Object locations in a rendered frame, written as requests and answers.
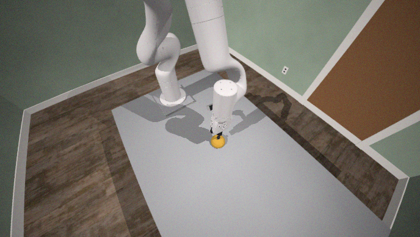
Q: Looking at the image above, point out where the gold dome bell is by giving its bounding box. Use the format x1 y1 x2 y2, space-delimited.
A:
211 135 225 148

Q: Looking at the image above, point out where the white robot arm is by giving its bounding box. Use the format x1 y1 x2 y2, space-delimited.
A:
136 0 247 122

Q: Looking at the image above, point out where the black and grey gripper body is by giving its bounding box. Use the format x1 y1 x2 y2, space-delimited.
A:
210 115 232 134

